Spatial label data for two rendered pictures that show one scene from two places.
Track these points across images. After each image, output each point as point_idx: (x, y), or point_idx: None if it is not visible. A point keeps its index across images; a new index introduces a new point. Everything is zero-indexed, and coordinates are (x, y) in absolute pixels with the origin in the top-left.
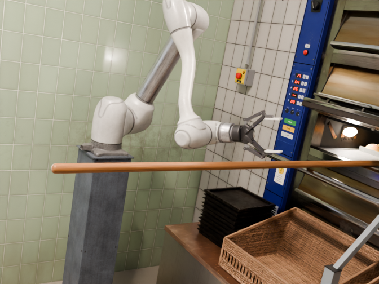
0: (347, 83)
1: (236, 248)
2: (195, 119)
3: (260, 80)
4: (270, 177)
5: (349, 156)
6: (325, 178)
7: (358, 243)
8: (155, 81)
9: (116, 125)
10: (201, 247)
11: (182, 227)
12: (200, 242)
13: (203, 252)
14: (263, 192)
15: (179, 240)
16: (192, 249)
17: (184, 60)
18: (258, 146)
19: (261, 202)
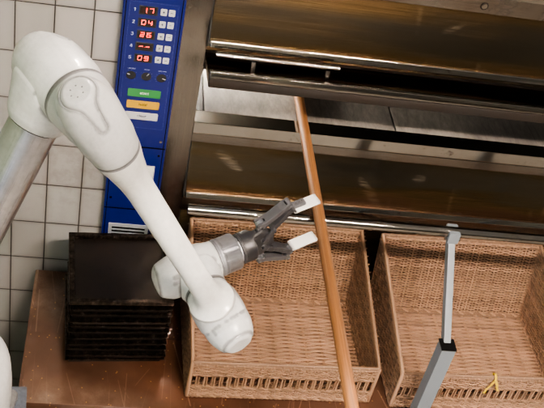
0: (259, 14)
1: (225, 366)
2: (235, 296)
3: (19, 16)
4: (116, 188)
5: (250, 104)
6: (354, 224)
7: (452, 297)
8: (5, 232)
9: (11, 380)
10: (123, 388)
11: (38, 376)
12: (105, 380)
13: (138, 394)
14: (92, 210)
15: (78, 407)
16: (123, 406)
17: (147, 202)
18: (282, 248)
19: (141, 244)
